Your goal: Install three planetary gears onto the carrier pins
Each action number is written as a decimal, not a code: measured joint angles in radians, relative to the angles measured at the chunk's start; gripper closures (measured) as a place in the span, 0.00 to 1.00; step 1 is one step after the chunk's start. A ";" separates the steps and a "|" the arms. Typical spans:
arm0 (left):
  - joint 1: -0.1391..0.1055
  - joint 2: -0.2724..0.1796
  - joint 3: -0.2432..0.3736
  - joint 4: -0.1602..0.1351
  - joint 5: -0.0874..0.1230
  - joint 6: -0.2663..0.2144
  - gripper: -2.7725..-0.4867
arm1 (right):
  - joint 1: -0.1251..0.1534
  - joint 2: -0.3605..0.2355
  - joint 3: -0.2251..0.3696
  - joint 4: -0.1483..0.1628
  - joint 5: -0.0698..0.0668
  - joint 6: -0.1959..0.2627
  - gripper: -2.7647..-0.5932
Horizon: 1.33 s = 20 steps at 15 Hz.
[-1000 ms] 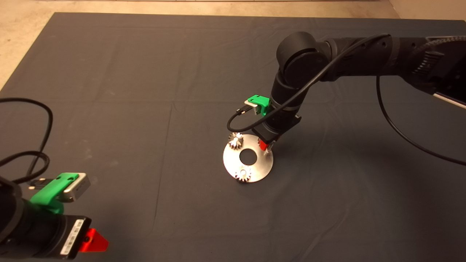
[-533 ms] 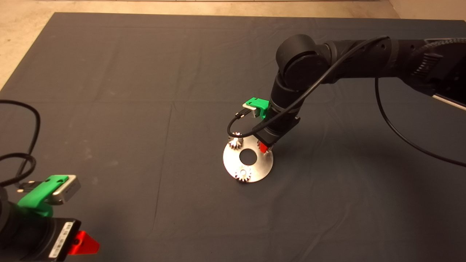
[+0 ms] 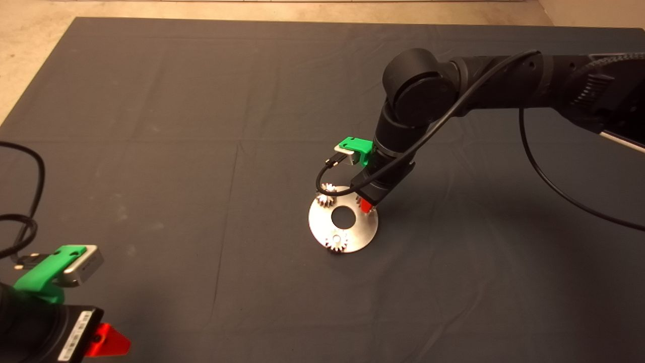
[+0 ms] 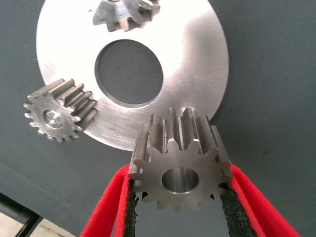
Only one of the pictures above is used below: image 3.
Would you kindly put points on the dark grey table cloth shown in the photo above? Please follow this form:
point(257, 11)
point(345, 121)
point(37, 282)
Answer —
point(201, 101)

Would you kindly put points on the round metal carrier plate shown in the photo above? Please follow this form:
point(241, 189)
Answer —
point(363, 234)

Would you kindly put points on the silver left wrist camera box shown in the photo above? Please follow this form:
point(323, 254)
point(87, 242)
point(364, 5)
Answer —
point(85, 264)

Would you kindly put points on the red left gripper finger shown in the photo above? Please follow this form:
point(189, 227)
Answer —
point(108, 343)

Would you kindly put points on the green right camera mount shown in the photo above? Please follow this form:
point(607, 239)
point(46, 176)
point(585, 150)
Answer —
point(360, 147)

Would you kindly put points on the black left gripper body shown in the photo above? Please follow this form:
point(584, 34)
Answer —
point(75, 338)

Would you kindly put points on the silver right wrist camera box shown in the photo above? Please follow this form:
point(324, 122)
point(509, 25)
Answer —
point(346, 154)

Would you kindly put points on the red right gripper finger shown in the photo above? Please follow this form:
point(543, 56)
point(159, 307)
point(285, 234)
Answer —
point(366, 205)

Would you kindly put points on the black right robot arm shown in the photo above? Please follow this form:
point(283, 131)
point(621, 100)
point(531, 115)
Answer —
point(418, 91)

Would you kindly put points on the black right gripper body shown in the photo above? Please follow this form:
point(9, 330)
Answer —
point(388, 176)

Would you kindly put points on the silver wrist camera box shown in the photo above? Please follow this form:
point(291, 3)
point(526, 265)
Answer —
point(346, 154)
point(85, 264)

